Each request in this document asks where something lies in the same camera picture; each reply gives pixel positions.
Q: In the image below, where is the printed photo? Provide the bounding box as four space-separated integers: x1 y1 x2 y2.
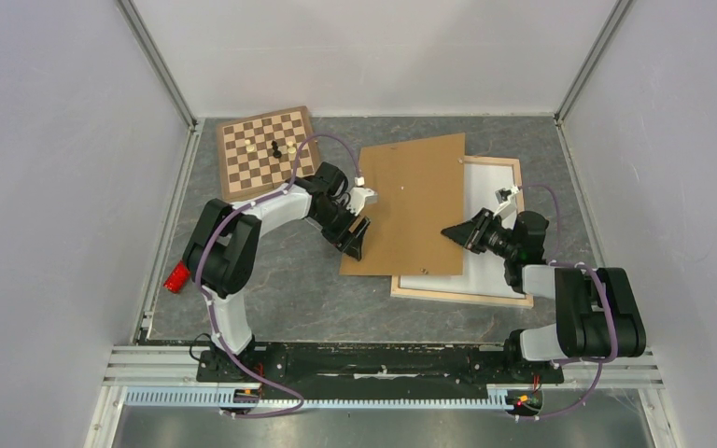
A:
399 161 527 300

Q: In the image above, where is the wooden chessboard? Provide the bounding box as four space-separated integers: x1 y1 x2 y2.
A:
215 105 321 203

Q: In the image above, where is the red toy microphone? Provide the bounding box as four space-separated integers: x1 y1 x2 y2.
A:
162 260 190 294

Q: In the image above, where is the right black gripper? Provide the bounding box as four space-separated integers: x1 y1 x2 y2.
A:
441 207 517 259

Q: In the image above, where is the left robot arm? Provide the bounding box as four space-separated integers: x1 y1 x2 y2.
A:
182 163 377 381

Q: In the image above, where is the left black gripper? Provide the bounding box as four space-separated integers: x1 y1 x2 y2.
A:
312 202 372 262

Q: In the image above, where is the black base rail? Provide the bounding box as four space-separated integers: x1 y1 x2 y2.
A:
196 342 564 388

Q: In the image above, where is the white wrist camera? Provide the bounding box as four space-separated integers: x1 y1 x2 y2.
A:
346 176 378 216
494 185 521 221

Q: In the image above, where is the wooden picture frame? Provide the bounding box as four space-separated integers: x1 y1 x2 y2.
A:
390 154 535 309

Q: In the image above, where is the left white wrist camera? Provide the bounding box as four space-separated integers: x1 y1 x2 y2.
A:
346 176 378 216

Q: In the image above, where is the brown cardboard backing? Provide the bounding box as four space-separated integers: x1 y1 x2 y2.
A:
339 133 466 276

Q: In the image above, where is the black chess piece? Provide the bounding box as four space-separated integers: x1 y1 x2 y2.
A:
271 141 283 159

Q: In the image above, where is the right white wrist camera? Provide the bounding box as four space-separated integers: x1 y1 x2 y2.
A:
494 185 521 221

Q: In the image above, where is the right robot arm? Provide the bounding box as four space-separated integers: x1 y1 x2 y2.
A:
441 208 647 381

